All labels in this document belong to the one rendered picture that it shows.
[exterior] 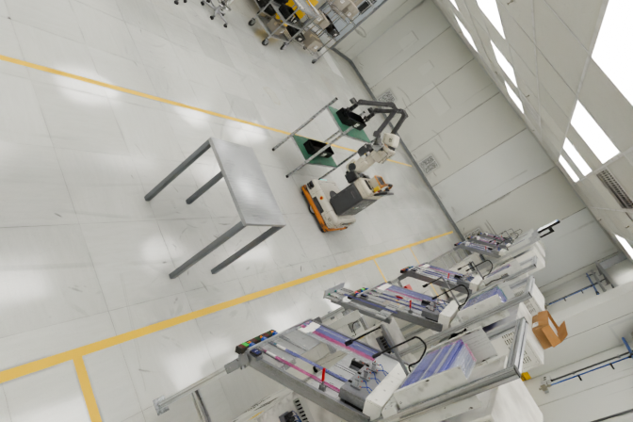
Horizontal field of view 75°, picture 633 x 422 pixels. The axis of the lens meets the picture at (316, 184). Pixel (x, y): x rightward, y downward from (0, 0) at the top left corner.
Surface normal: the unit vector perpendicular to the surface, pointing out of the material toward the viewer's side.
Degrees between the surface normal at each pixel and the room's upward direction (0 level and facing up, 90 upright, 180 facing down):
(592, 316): 90
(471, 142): 90
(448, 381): 90
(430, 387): 90
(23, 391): 0
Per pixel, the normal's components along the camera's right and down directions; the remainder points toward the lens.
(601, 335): -0.48, -0.04
